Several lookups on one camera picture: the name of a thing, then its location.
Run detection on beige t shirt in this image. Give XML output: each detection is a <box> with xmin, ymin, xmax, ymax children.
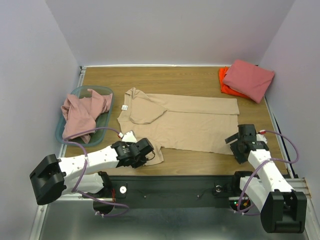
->
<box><xmin>117</xmin><ymin>88</ymin><xmax>240</xmax><ymax>166</ymax></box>

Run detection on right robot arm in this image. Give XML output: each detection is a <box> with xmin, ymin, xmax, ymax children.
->
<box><xmin>225</xmin><ymin>124</ymin><xmax>307</xmax><ymax>234</ymax></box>

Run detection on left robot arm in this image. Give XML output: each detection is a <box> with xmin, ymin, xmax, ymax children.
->
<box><xmin>29</xmin><ymin>138</ymin><xmax>154</xmax><ymax>206</ymax></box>

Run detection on folded orange t shirt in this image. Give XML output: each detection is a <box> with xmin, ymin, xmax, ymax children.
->
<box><xmin>218</xmin><ymin>66</ymin><xmax>249</xmax><ymax>99</ymax></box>

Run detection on folded pink t shirt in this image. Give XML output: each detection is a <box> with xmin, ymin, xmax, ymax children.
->
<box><xmin>223</xmin><ymin>59</ymin><xmax>275</xmax><ymax>104</ymax></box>

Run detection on pink crumpled t shirt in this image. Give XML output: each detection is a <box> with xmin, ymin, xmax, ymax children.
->
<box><xmin>61</xmin><ymin>87</ymin><xmax>113</xmax><ymax>144</ymax></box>

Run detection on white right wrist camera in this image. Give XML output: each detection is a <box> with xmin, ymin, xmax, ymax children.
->
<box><xmin>256</xmin><ymin>129</ymin><xmax>268</xmax><ymax>144</ymax></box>

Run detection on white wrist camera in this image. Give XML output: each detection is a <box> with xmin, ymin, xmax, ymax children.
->
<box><xmin>117</xmin><ymin>130</ymin><xmax>137</xmax><ymax>143</ymax></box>
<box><xmin>256</xmin><ymin>129</ymin><xmax>268</xmax><ymax>144</ymax></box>

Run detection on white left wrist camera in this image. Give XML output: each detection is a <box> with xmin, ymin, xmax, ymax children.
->
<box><xmin>117</xmin><ymin>130</ymin><xmax>137</xmax><ymax>143</ymax></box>

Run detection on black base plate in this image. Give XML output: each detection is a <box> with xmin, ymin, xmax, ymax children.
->
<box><xmin>101</xmin><ymin>175</ymin><xmax>241</xmax><ymax>209</ymax></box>

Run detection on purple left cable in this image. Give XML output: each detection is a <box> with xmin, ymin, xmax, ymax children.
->
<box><xmin>61</xmin><ymin>127</ymin><xmax>130</xmax><ymax>218</ymax></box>

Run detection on aluminium frame rail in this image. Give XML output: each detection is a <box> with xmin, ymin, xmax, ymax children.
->
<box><xmin>41</xmin><ymin>65</ymin><xmax>312</xmax><ymax>201</ymax></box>

